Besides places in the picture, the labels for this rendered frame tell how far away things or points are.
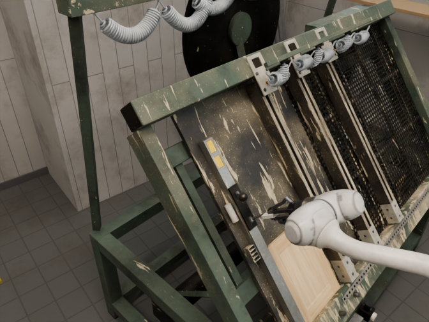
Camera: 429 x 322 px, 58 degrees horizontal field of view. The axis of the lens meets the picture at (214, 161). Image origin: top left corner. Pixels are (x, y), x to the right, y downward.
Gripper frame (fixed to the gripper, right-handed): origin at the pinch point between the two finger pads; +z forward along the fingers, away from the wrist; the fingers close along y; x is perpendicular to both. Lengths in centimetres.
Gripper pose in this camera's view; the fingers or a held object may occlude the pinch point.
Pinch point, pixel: (269, 214)
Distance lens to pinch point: 158.3
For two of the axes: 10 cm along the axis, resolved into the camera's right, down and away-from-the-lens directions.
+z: -5.7, 2.0, 7.9
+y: 4.5, 8.9, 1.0
